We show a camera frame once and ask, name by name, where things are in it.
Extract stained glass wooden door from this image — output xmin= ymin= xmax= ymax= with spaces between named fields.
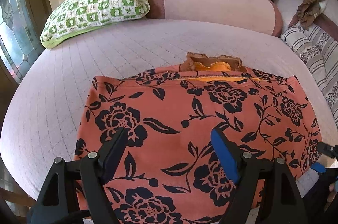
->
xmin=1 ymin=0 xmax=52 ymax=120

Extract striped floral folded quilt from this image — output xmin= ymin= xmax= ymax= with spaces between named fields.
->
xmin=281 ymin=23 xmax=338 ymax=121

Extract green white patterned pillow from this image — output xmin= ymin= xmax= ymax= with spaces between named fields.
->
xmin=40 ymin=0 xmax=150 ymax=49

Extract pink quilted bed cover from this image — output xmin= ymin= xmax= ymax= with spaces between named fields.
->
xmin=1 ymin=19 xmax=337 ymax=198

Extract orange black floral blouse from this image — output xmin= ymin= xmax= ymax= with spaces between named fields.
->
xmin=75 ymin=64 xmax=321 ymax=223

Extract pink maroon folded blanket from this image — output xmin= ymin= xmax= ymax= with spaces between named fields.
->
xmin=273 ymin=0 xmax=337 ymax=41

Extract pink bolster cushion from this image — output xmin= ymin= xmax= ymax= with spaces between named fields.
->
xmin=147 ymin=0 xmax=283 ymax=37

